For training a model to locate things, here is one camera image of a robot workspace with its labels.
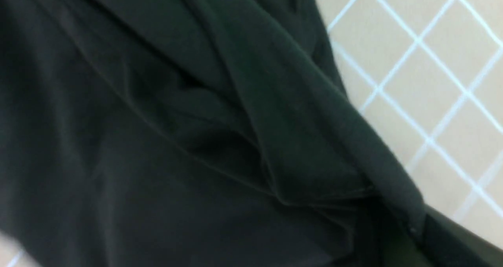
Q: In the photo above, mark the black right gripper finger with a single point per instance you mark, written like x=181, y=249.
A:
x=447, y=244

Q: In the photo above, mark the dark gray long-sleeve shirt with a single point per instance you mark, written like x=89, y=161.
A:
x=189, y=133

